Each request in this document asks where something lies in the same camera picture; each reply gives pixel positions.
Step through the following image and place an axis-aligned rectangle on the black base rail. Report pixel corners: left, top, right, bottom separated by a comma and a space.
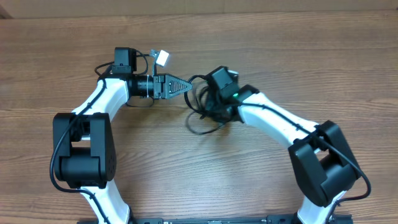
77, 214, 354, 224

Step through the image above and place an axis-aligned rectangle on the black USB cable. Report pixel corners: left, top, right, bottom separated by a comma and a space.
198, 86, 234, 125

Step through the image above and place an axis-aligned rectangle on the black cable with barrel plug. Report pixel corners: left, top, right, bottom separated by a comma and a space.
183, 74, 218, 136

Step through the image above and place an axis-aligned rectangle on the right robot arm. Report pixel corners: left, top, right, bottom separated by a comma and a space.
204, 66, 361, 223

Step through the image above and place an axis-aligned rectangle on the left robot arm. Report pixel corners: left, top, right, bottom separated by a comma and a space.
49, 47, 193, 223

